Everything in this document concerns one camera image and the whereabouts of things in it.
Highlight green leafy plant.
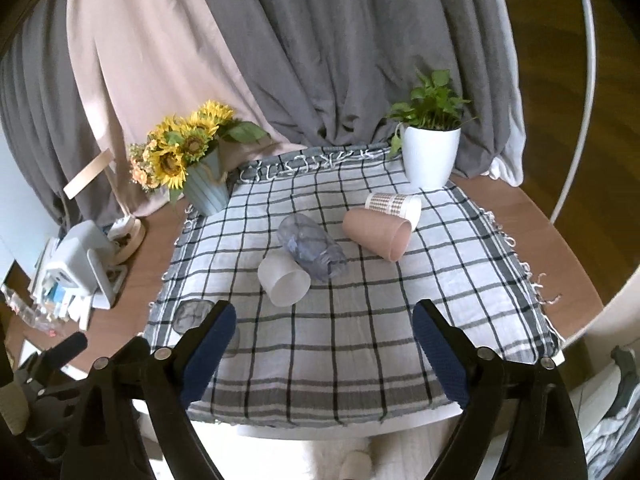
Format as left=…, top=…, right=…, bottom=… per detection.
left=386, top=70, right=471, bottom=159

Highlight white patterned paper cup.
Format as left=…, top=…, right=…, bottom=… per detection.
left=364, top=193, right=422, bottom=231

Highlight pink beige curtain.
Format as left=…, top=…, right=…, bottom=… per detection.
left=66, top=0, right=299, bottom=217

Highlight white frosted plastic cup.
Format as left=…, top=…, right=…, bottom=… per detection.
left=257, top=249, right=311, bottom=308

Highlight pink plastic cup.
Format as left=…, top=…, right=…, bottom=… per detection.
left=342, top=208, right=412, bottom=262

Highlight grey curtain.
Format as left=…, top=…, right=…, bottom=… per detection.
left=1, top=0, right=526, bottom=229

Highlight white hoop tube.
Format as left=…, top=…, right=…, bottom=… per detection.
left=548, top=0, right=599, bottom=226

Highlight light blue ribbed vase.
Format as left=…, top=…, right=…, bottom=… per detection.
left=183, top=148, right=230, bottom=217

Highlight yellow sunflower bouquet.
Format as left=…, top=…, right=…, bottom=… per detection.
left=128, top=100, right=268, bottom=203

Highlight white desktop device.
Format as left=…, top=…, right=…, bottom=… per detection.
left=29, top=220, right=128, bottom=330

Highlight black white checkered tablecloth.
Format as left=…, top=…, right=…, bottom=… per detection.
left=144, top=146, right=560, bottom=429

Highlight clear square glass cup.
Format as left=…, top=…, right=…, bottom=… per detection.
left=171, top=299, right=240, bottom=359

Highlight white plant pot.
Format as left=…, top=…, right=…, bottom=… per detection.
left=401, top=127, right=461, bottom=192

